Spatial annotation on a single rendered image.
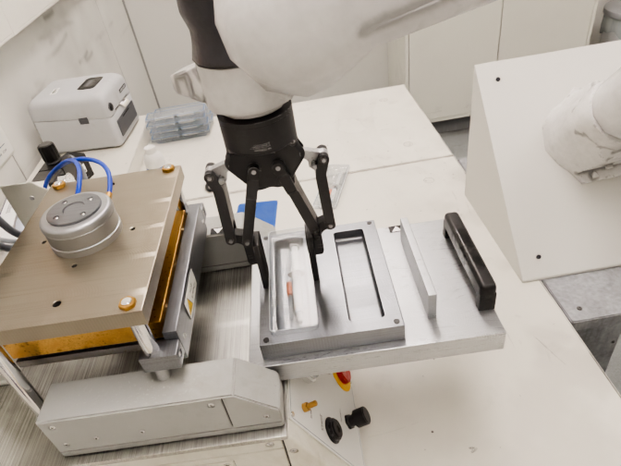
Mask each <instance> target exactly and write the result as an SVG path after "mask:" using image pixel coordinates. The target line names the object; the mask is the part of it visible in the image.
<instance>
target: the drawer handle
mask: <svg viewBox="0 0 621 466"><path fill-rule="evenodd" d="M443 235H444V238H445V239H451V241H452V243H453V245H454V247H455V249H456V251H457V254H458V256H459V258H460V260H461V263H462V264H463V266H464V268H465V270H466V272H467V274H468V276H469V279H470V281H471V284H472V286H473V287H474V289H475V291H476V293H477V299H476V306H477V308H478V310H479V311H486V310H492V309H494V308H495V302H496V295H497V293H496V284H495V282H494V280H493V277H492V275H491V273H490V272H489V270H488V268H487V266H486V264H485V262H484V261H483V259H482V258H481V255H480V253H479V251H478V249H477V247H476V245H475V244H474V242H473V240H472V238H471V236H470V234H469V232H468V231H467V229H466V227H465V225H464V223H463V221H462V219H461V217H460V216H459V214H458V213H457V212H452V213H447V214H445V216H444V228H443Z"/></svg>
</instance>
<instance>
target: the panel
mask: <svg viewBox="0 0 621 466"><path fill-rule="evenodd" d="M286 390H287V412H288V420H290V421H291V422H292V423H294V424H295V425H296V426H298V427H299V428H300V429H302V430H303V431H304V432H305V433H307V434H308V435H309V436H311V437H312V438H313V439H315V440H316V441H317V442H318V443H320V444H321V445H322V446H324V447H325V448H326V449H328V450H329V451H330V452H332V453H333V454H334V455H335V456H337V457H338V458H339V459H341V460H342V461H343V462H344V463H345V464H346V465H348V466H365V462H364V457H363V451H362V444H361V439H360V433H359V428H358V427H357V426H354V427H355V428H353V429H348V427H347V425H346V421H345V415H348V414H350V415H351V414H352V411H353V410H355V409H356V406H355V400H354V394H353V388H352V382H351V380H350V382H349V383H347V384H343V383H342V382H341V381H340V380H339V378H338V376H337V374H336V373H332V374H320V375H319V376H318V377H317V379H316V381H314V382H312V383H310V384H308V383H306V382H305V381H303V380H302V378H301V377H300V378H294V379H287V380H286ZM331 418H335V419H337V420H338V421H339V423H340V425H341V427H342V431H343V435H342V438H341V440H338V441H335V440H334V439H333V437H332V436H331V434H330V431H329V428H328V420H329V419H331Z"/></svg>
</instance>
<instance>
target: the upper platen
mask: <svg viewBox="0 0 621 466"><path fill-rule="evenodd" d="M186 218H187V214H186V211H185V210H180V211H176V215H175V219H174V223H173V226H172V230H171V234H170V238H169V241H168V245H167V249H166V253H165V258H164V264H163V268H162V272H161V275H160V279H159V283H158V287H157V290H156V294H155V298H154V302H153V306H152V312H151V316H150V321H149V323H148V326H149V328H150V329H151V331H152V334H153V336H154V338H155V340H156V342H158V341H165V339H164V336H163V334H162V331H163V326H164V319H165V314H166V310H167V305H168V301H169V296H170V292H171V287H172V283H173V279H174V274H175V270H176V266H177V257H178V254H179V249H180V244H181V240H182V236H183V231H184V227H185V223H186ZM3 347H4V348H5V349H6V351H7V352H8V353H9V354H10V356H11V357H12V358H13V359H17V361H16V363H17V365H18V366H19V367H20V368H21V367H28V366H34V365H41V364H46V363H53V362H65V361H72V360H78V359H85V358H91V357H98V356H104V355H111V354H117V353H123V352H130V351H136V350H141V347H140V344H139V342H138V340H137V339H136V338H135V336H134V334H133V332H132V330H131V328H130V327H124V328H118V329H111V330H104V331H98V332H91V333H85V334H79V335H73V336H66V337H54V338H47V339H41V340H35V341H29V342H22V343H16V344H9V345H3Z"/></svg>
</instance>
